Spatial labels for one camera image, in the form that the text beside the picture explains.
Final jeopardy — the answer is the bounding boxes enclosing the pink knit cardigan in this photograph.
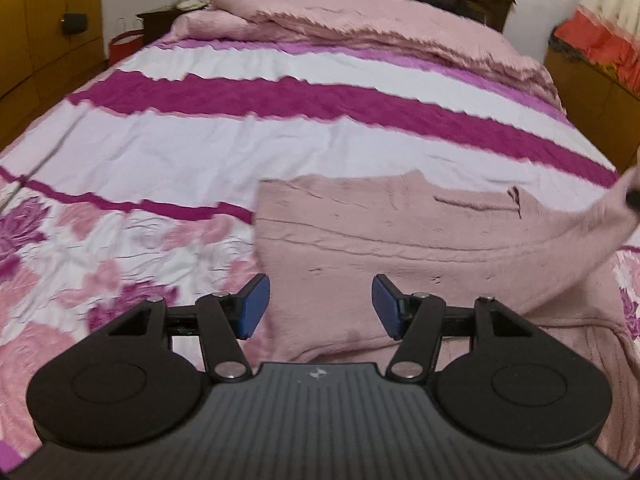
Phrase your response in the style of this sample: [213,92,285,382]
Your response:
[246,170,639,468]

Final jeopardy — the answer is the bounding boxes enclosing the wooden side cabinet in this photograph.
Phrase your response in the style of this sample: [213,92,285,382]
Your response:
[544,48,640,171]

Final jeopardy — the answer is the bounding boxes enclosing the floral striped bed sheet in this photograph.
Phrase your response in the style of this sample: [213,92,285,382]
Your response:
[1,39,639,479]

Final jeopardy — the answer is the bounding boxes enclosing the orange floral curtain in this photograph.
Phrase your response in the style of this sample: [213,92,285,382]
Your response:
[553,0,640,93]

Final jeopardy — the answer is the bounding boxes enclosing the red bag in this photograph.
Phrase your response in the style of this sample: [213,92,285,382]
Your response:
[108,29,144,66]

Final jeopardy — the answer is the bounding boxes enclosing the dark bedside table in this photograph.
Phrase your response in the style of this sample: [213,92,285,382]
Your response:
[138,8,183,46]

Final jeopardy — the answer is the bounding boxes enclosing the pink folded blanket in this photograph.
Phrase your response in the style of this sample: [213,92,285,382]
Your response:
[163,0,562,108]

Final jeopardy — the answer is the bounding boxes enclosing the black wardrobe knob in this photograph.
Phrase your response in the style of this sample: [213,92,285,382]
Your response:
[61,13,88,36]

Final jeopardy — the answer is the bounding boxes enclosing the yellow wooden wardrobe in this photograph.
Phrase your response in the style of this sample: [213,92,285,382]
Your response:
[1,0,106,148]

